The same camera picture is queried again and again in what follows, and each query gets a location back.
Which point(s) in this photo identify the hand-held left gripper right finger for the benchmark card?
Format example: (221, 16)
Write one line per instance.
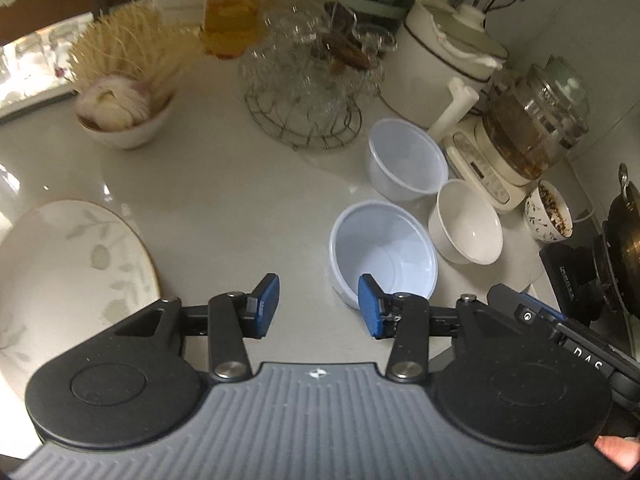
(370, 310)

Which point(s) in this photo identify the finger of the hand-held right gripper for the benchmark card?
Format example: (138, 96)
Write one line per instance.
(505, 300)

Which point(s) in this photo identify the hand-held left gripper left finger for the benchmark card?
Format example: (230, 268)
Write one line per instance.
(265, 306)

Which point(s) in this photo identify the clear plastic bowl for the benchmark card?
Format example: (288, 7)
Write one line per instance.
(405, 160)
(380, 255)

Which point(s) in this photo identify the plain white ceramic bowl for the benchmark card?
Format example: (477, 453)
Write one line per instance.
(465, 230)

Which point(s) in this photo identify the white pale-leaf plate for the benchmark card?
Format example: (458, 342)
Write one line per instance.
(60, 270)

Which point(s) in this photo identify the person's right hand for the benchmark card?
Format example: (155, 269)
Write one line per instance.
(616, 452)

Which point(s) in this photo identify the black gas stove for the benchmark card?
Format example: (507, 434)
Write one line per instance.
(570, 280)

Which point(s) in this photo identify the leaf-patterned bowl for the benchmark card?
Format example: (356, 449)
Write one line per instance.
(537, 221)

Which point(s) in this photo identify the dark metal wok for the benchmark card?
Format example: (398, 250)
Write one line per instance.
(627, 225)

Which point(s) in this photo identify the cream kettle base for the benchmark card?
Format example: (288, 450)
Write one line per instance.
(470, 156)

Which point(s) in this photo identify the glass kettle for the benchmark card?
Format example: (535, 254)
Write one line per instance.
(530, 125)

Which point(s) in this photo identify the white bowl holding garlic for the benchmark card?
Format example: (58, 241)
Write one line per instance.
(131, 136)

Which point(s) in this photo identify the set of clear glass cups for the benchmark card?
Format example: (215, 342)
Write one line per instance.
(300, 85)

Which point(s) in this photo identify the white electric cooking pot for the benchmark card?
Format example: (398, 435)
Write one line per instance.
(430, 60)

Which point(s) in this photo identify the pile of garlic bulbs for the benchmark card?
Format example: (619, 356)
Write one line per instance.
(107, 102)

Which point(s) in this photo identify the red-lidded glass jar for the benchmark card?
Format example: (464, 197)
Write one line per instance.
(230, 15)

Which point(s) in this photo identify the clear glass tray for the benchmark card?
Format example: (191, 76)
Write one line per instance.
(30, 97)

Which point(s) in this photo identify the clear drinking glass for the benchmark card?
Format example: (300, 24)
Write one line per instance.
(52, 51)
(15, 66)

